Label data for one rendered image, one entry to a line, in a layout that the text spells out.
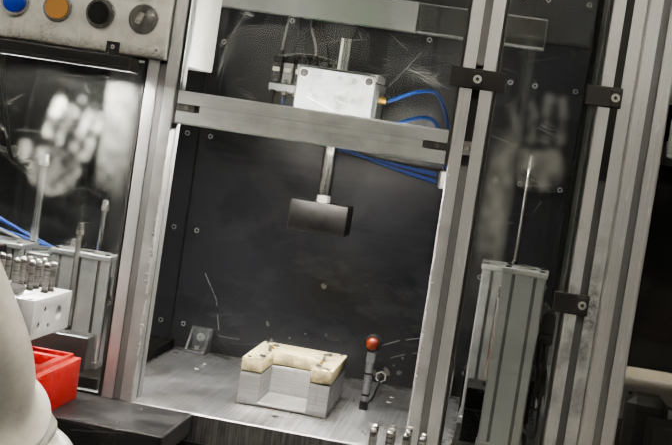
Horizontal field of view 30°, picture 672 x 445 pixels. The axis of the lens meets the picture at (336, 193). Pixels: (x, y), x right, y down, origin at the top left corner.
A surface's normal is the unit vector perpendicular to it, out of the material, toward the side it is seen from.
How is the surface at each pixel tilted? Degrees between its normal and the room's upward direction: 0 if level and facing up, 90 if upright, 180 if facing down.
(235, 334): 90
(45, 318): 90
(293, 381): 90
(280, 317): 90
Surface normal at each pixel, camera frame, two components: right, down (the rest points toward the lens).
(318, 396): -0.15, 0.03
